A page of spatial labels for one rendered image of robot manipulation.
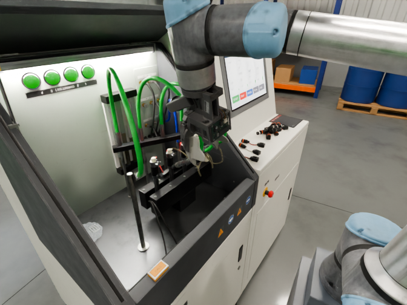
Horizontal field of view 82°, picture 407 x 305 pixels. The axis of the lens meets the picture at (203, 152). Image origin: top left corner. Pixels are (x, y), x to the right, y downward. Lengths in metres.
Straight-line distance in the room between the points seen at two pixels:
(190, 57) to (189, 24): 0.05
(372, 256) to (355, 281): 0.06
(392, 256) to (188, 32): 0.51
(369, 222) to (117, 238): 0.80
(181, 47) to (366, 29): 0.30
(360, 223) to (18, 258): 2.20
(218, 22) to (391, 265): 0.49
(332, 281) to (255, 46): 0.64
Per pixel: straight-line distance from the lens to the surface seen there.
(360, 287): 0.59
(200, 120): 0.49
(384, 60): 0.50
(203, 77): 0.45
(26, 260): 2.30
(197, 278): 0.92
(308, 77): 6.00
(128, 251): 0.94
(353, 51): 0.49
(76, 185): 1.07
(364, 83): 5.29
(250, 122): 1.37
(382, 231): 0.69
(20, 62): 0.86
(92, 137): 1.03
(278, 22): 0.38
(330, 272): 0.79
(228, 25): 0.39
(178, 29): 0.42
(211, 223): 0.82
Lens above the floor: 1.55
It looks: 30 degrees down
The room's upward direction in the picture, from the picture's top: straight up
